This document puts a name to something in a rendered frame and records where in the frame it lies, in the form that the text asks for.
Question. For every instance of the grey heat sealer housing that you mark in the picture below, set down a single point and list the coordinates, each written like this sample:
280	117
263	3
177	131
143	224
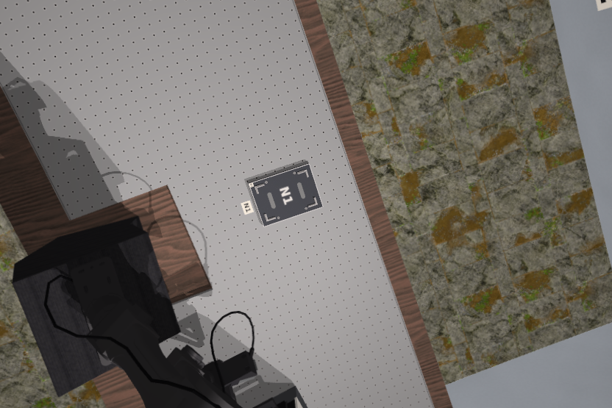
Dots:
291	398

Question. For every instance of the cream label with n1 text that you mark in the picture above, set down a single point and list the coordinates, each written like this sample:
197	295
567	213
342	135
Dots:
247	207

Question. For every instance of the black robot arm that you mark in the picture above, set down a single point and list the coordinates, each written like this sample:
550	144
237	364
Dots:
104	305

